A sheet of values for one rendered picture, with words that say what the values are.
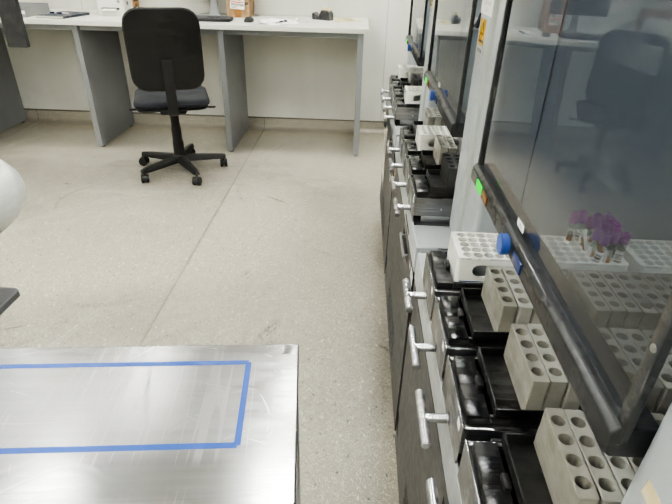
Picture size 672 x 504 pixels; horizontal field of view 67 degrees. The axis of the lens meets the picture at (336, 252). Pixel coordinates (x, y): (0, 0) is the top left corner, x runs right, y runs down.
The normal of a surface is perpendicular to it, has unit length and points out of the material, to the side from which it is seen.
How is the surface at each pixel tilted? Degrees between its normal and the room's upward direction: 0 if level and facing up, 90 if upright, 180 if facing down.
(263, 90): 90
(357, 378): 0
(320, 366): 0
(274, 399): 0
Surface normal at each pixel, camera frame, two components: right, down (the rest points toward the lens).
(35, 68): -0.05, 0.51
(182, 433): 0.02, -0.86
